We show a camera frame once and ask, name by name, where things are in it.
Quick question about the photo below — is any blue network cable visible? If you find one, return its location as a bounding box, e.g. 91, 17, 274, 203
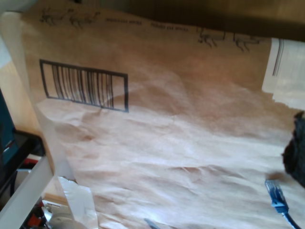
264, 178, 302, 229

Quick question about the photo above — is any white printed shipping label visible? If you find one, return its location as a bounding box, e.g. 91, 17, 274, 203
261, 37, 305, 109

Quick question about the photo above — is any brown paper envelope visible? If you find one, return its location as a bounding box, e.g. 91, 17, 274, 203
20, 0, 305, 229

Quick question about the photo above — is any white tape strip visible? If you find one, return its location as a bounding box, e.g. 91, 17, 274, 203
58, 176, 98, 229

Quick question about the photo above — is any silver metal bar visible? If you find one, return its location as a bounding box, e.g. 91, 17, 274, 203
0, 156, 53, 229

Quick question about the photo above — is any dark blue box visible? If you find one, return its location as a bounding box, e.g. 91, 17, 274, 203
0, 88, 16, 167

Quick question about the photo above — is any black rack frame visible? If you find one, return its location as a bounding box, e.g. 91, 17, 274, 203
0, 130, 46, 203

